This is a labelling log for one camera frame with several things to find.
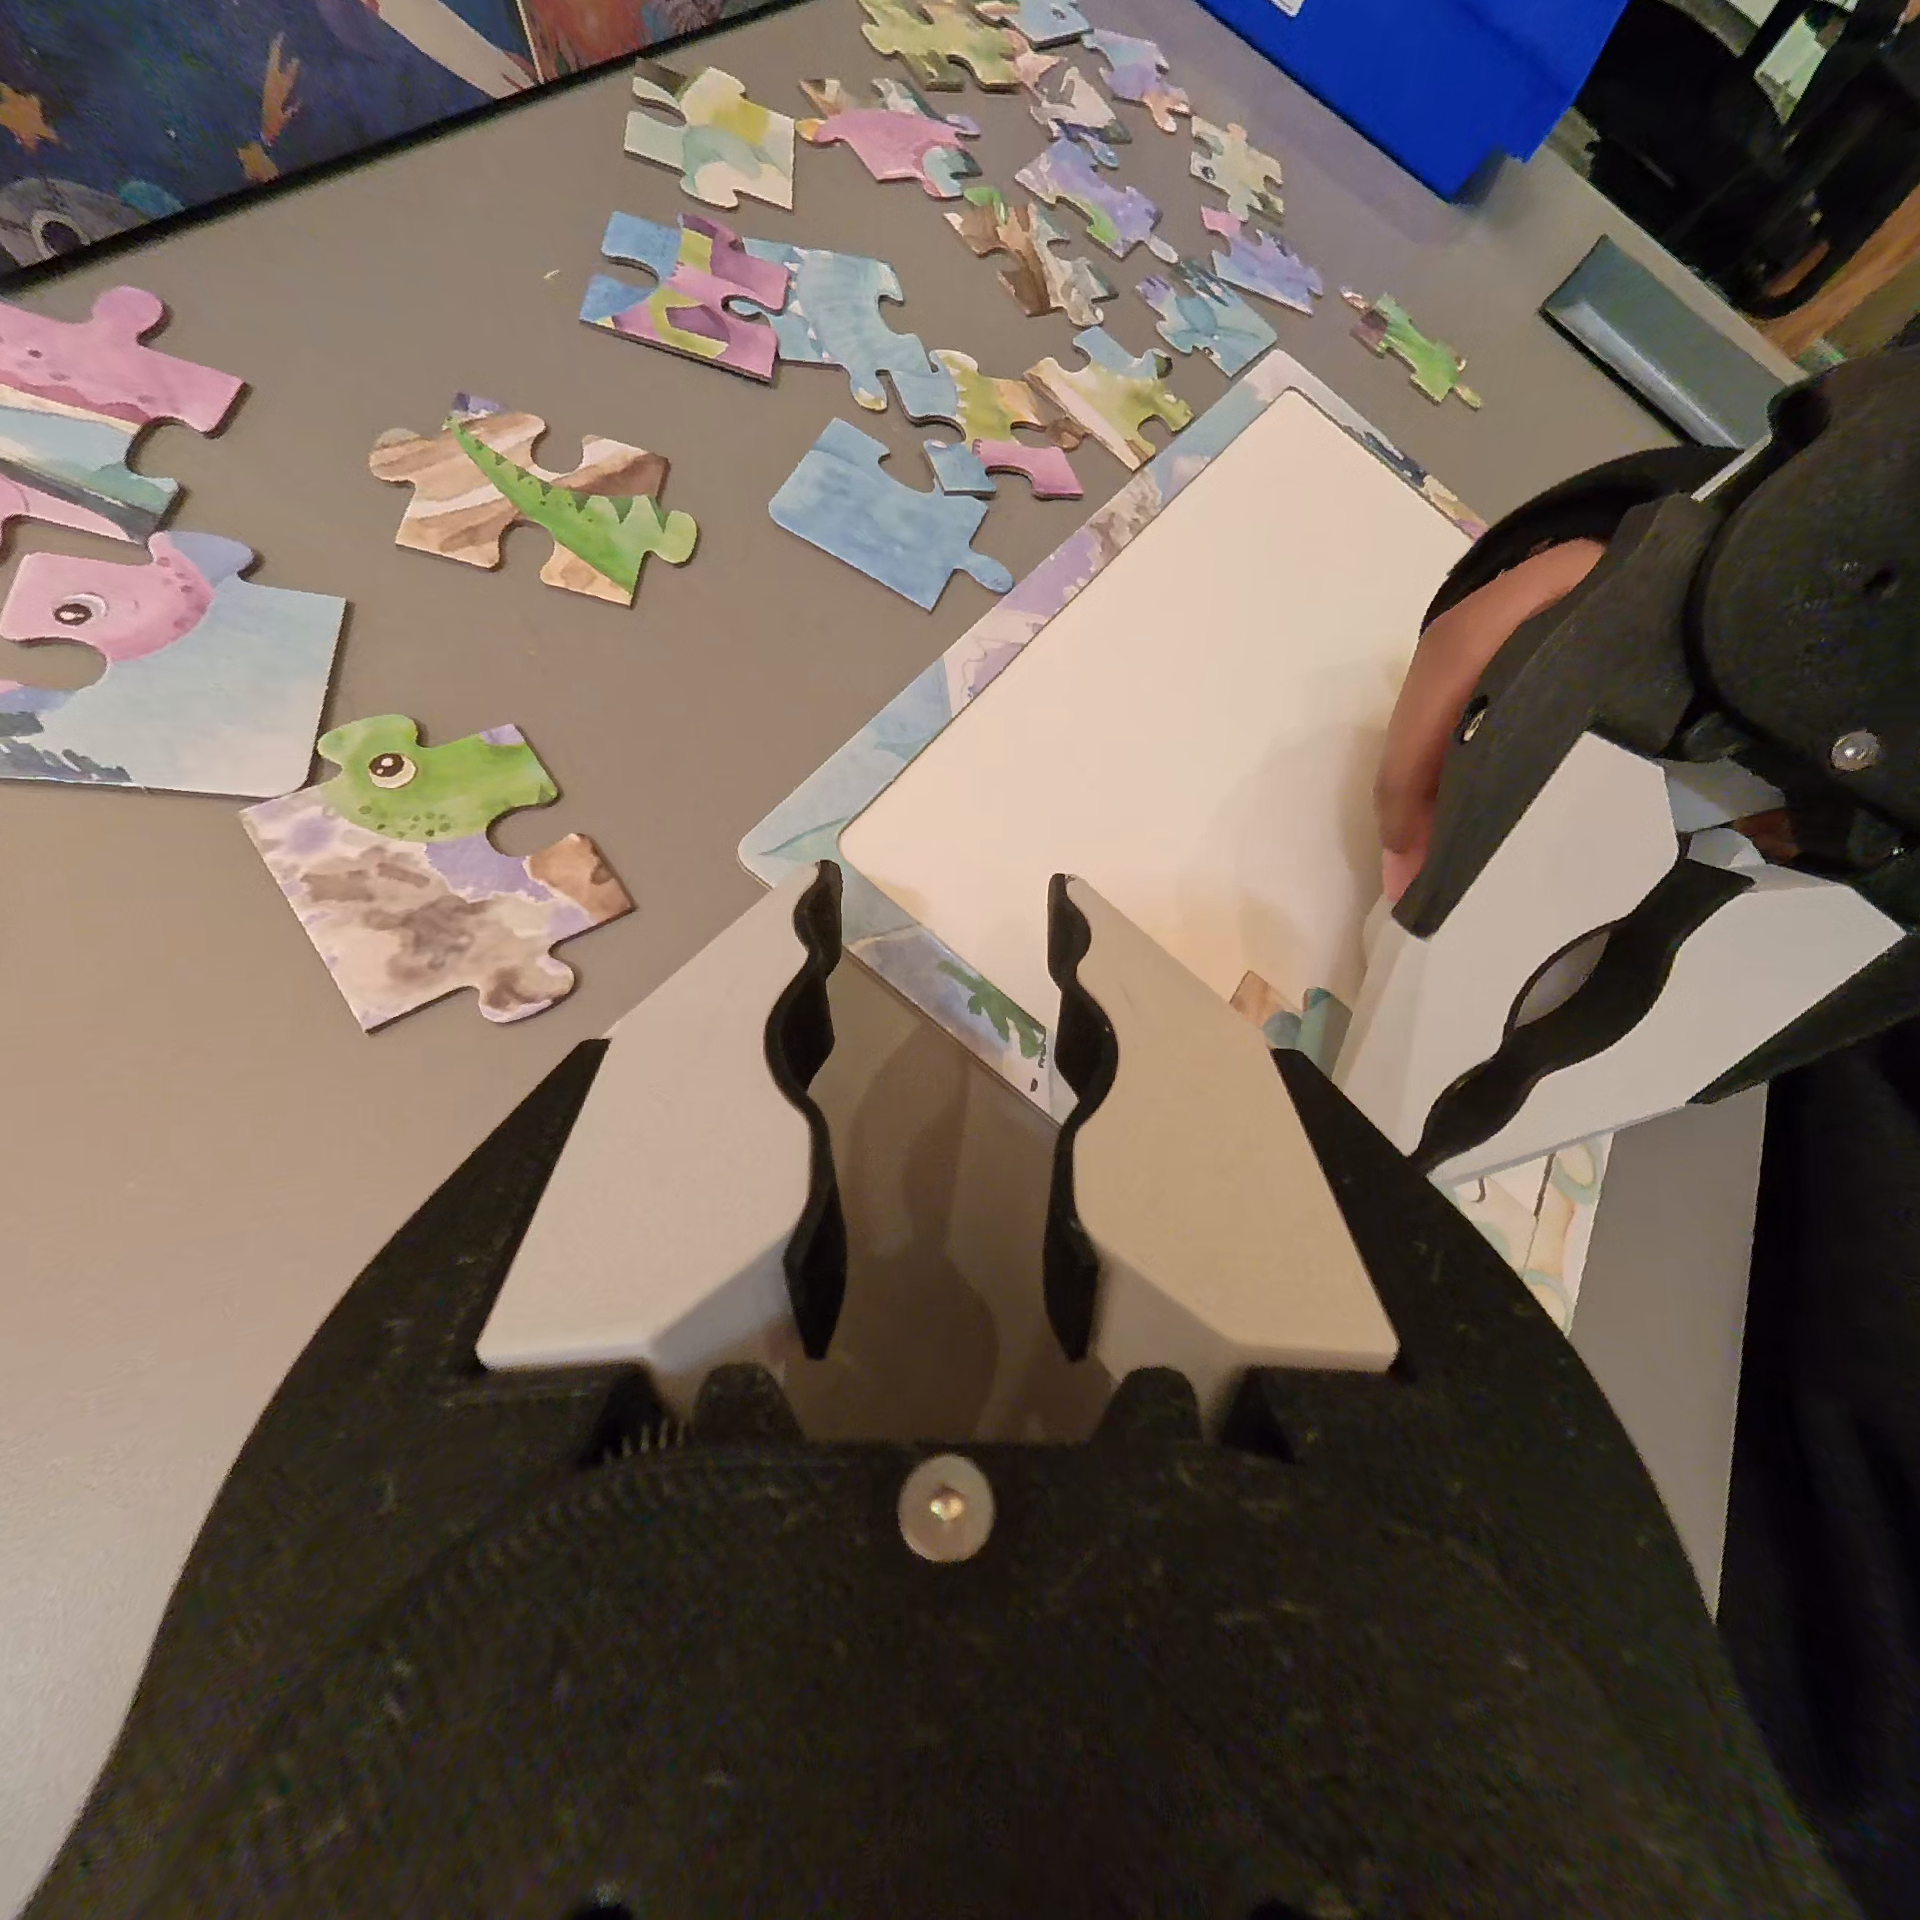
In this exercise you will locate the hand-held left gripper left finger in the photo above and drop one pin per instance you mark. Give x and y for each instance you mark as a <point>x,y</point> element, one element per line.
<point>643,1199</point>

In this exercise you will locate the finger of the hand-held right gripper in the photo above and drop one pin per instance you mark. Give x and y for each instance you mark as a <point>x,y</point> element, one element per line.
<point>1529,885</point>
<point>1697,1019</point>

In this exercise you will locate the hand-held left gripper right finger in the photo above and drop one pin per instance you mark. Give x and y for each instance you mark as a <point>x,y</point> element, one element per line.
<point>1246,1216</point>

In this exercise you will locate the green dinosaur head jigsaw piece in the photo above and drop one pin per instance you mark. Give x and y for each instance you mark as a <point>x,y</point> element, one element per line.
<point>407,898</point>

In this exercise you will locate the puzzle tray with painted border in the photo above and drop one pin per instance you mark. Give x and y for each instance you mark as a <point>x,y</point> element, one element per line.
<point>1199,675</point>

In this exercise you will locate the green beige jigsaw piece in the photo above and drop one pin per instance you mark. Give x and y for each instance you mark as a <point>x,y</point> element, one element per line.
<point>524,506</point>

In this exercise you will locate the light blue jigsaw piece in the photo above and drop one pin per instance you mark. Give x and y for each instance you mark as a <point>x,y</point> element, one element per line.
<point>869,516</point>

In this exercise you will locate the pile of jigsaw pieces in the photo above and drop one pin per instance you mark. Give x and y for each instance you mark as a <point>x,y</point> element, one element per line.
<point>1079,180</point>

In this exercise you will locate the person's right forearm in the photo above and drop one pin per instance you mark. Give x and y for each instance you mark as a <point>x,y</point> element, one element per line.
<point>1529,506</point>

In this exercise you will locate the person's right hand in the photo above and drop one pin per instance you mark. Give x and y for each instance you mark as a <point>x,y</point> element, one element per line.
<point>1454,675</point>

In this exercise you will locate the black office chair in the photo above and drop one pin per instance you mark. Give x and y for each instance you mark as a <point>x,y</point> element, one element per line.
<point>1724,152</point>

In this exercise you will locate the blue plastic bin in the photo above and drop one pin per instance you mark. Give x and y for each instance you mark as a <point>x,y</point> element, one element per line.
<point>1425,76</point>

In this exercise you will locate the illustrated puzzle box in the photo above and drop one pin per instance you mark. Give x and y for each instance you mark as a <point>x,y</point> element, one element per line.
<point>153,89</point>

